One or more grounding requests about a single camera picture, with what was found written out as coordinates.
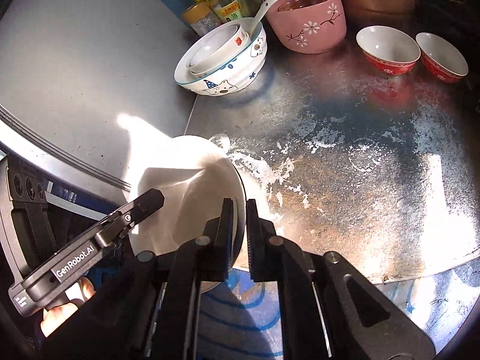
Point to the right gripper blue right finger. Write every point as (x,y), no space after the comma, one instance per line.
(263,257)

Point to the small white inner bowl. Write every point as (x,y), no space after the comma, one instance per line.
(216,48)

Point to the bear pattern white bowl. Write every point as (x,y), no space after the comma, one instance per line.
(231,77)

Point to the copper metal pot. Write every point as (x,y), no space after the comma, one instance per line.
(379,7)

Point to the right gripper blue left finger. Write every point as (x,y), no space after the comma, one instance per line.
(219,251)

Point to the white ceramic spoon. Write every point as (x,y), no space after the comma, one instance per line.
(263,9)

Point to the yellow lid spice jar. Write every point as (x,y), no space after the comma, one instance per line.
(201,18)

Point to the pink floral bowl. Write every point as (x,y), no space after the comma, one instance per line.
(308,26)

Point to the red white small bowl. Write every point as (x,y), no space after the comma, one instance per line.
(195,176)
(388,49)
(441,58)

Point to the person's left hand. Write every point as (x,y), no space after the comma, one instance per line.
(82,291)

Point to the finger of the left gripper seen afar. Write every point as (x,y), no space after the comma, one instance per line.
(120,222)

